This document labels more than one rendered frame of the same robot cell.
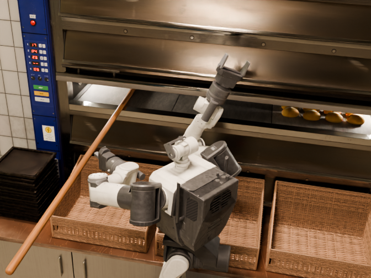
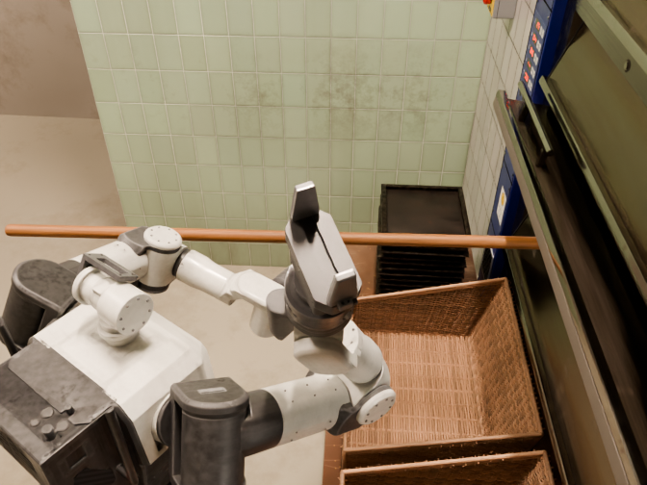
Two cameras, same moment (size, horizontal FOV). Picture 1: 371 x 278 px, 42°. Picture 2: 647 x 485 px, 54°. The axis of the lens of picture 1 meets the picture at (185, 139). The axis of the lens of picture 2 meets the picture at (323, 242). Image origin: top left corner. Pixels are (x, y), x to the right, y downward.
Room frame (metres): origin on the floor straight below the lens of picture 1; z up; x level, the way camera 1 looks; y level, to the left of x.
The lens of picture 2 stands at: (1.84, -0.69, 2.13)
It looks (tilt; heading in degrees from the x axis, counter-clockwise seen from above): 39 degrees down; 84
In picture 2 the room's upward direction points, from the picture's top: straight up
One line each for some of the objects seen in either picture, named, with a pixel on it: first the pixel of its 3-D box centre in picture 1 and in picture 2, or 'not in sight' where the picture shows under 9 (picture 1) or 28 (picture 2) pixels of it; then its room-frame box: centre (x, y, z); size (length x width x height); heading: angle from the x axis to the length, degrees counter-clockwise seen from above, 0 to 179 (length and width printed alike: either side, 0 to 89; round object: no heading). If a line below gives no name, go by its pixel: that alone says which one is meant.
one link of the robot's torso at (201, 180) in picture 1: (191, 201); (108, 411); (1.55, -0.04, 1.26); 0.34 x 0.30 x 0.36; 136
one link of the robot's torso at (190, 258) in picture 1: (183, 252); not in sight; (1.58, -0.01, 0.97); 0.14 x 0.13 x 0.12; 172
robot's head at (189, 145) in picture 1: (183, 151); (115, 304); (1.60, 0.01, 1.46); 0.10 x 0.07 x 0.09; 136
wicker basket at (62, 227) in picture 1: (111, 200); (429, 372); (2.26, 0.41, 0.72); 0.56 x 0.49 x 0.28; 80
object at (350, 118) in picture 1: (320, 97); not in sight; (2.77, -0.83, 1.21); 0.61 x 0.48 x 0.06; 171
